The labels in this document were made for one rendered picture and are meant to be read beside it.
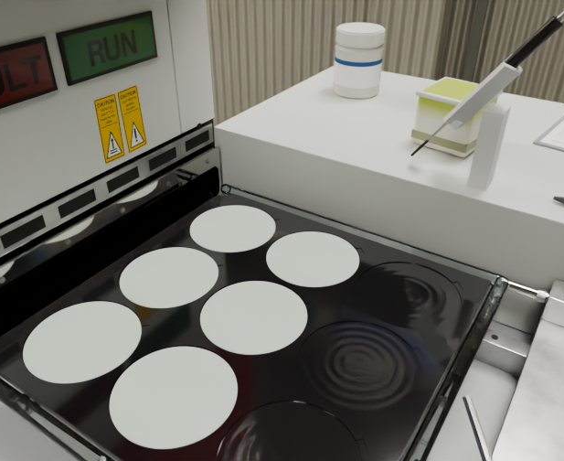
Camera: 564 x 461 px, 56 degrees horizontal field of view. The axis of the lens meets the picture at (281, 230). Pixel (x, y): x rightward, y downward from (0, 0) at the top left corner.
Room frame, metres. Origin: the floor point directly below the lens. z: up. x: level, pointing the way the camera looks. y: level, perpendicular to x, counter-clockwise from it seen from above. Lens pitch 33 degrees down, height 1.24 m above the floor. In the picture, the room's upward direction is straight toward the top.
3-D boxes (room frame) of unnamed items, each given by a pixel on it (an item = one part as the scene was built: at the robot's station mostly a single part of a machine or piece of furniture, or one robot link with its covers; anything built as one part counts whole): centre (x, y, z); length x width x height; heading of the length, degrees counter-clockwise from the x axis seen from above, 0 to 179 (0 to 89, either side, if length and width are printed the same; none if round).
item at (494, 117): (0.52, -0.20, 1.03); 0.06 x 0.04 x 0.13; 57
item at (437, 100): (0.61, -0.21, 1.00); 0.07 x 0.07 x 0.07; 48
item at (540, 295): (0.41, -0.25, 0.89); 0.05 x 0.01 x 0.01; 57
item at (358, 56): (0.80, -0.11, 1.01); 0.07 x 0.07 x 0.10
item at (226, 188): (0.52, -0.08, 0.90); 0.37 x 0.01 x 0.01; 57
